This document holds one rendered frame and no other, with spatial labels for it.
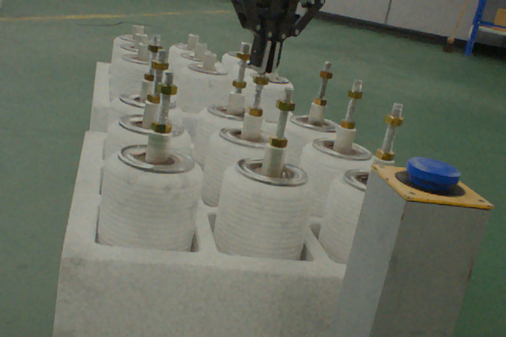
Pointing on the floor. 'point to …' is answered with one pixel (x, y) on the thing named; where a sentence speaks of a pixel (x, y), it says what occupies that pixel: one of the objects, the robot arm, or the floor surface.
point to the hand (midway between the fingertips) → (265, 55)
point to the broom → (454, 32)
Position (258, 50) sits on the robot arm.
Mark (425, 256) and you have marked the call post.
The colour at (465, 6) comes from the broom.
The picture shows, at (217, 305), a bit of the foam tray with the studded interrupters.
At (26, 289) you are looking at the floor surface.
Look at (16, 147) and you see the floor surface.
